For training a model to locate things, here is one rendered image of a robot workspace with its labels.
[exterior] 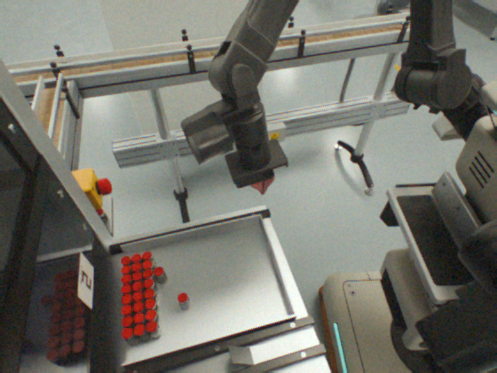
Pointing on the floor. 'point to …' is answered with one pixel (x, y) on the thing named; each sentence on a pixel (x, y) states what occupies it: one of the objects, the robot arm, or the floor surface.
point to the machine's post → (32, 130)
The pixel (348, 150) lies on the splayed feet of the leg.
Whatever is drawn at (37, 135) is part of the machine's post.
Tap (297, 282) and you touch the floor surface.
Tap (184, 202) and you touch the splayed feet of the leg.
